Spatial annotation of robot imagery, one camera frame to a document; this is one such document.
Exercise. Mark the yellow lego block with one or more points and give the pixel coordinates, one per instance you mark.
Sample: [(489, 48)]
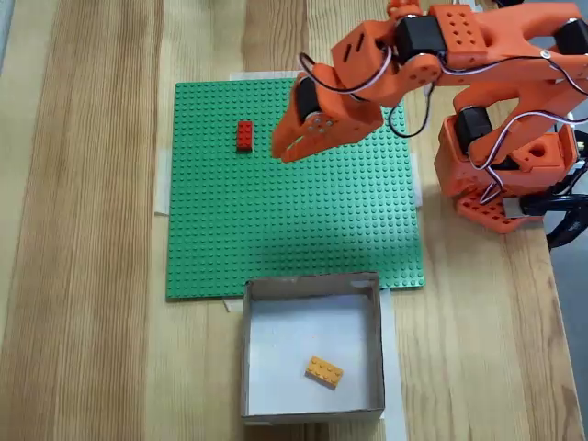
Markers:
[(324, 373)]

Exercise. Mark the red lego block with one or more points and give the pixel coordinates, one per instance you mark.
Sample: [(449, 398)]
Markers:
[(245, 137)]

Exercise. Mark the green lego baseplate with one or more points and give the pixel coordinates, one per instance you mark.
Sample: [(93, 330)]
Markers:
[(275, 229)]

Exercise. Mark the open cardboard box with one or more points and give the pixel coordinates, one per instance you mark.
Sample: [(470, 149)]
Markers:
[(275, 340)]

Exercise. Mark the masking tape strip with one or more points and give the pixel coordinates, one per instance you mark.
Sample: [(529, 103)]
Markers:
[(394, 367), (161, 184), (417, 184), (233, 304), (266, 75)]

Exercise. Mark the black table clamp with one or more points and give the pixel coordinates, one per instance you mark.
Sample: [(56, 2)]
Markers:
[(535, 207)]

